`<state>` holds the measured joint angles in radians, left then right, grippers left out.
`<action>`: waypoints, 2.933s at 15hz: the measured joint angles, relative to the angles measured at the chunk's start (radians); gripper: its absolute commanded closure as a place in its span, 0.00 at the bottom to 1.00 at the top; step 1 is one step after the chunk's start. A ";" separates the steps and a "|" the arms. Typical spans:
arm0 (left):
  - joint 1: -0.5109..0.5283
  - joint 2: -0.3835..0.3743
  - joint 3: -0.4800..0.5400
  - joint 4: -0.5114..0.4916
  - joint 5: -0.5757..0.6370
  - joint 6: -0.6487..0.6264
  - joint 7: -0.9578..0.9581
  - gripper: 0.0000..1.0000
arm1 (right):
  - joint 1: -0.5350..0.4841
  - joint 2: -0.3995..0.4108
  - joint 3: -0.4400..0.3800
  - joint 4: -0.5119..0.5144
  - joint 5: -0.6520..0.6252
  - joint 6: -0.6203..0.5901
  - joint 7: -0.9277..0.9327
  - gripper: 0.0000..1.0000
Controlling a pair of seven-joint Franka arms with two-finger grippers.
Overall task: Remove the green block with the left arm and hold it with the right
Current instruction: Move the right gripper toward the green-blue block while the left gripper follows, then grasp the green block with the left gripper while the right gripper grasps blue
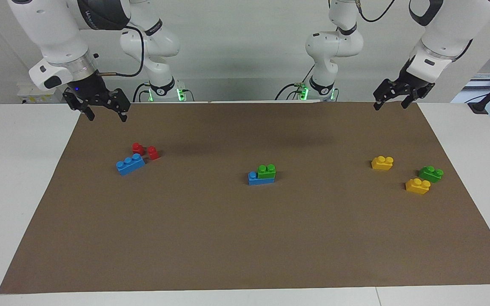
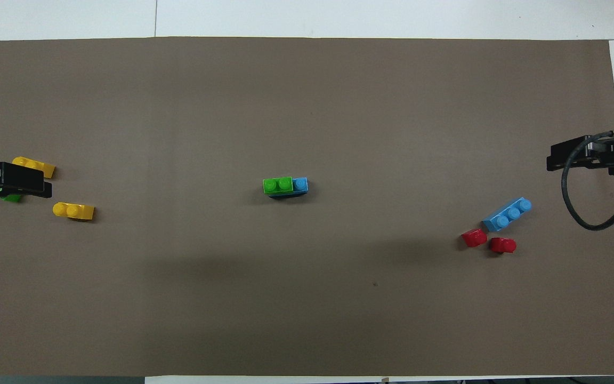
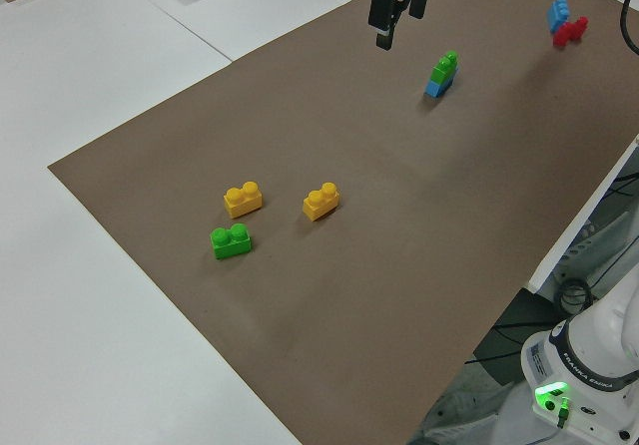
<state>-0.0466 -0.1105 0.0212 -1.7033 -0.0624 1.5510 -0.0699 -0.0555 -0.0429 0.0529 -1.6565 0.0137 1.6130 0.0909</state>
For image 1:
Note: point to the small red toy block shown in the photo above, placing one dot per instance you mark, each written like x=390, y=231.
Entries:
x=153, y=154
x=138, y=148

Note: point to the blue three-stud toy block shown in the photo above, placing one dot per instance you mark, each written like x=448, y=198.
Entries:
x=260, y=181
x=130, y=165

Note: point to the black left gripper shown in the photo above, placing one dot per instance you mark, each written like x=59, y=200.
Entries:
x=411, y=83

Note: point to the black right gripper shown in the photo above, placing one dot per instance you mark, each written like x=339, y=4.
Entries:
x=92, y=87

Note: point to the white power strip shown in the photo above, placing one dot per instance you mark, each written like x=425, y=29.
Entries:
x=32, y=95

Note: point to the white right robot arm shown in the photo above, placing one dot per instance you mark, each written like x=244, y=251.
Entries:
x=58, y=34

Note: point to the brown table mat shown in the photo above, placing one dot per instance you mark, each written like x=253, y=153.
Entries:
x=245, y=233

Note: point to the yellow two-stud toy block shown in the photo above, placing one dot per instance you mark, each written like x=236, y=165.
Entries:
x=382, y=163
x=417, y=187

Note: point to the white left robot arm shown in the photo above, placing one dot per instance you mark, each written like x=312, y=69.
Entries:
x=449, y=29

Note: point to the green two-stud toy block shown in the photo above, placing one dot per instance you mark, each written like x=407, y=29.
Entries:
x=267, y=172
x=430, y=174

